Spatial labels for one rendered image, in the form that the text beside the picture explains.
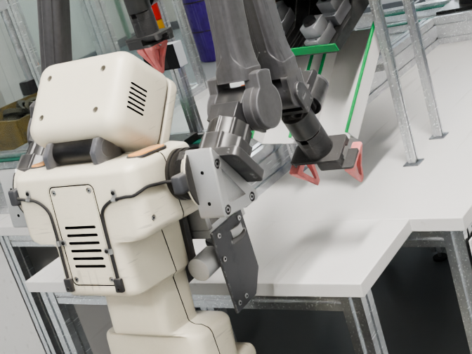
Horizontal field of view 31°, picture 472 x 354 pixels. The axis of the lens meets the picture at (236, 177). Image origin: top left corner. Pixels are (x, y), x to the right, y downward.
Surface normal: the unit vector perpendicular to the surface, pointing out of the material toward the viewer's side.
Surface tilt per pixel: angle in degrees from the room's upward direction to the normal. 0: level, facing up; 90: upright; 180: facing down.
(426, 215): 0
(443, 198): 0
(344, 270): 0
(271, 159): 90
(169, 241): 90
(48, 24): 92
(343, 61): 45
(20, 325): 90
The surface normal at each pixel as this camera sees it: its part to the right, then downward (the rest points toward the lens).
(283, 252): -0.29, -0.91
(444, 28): -0.53, 0.41
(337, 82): -0.67, -0.35
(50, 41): -0.26, 0.41
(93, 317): 0.80, -0.05
